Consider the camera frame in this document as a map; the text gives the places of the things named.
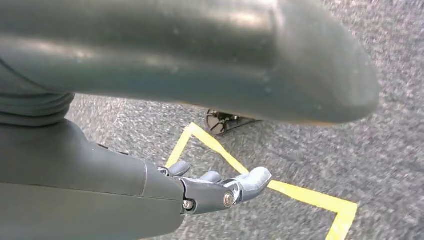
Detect black robot leg with foot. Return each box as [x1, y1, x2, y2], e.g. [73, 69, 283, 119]
[204, 108, 263, 136]

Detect yellow floor tape square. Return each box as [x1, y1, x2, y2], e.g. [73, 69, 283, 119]
[164, 122, 359, 240]

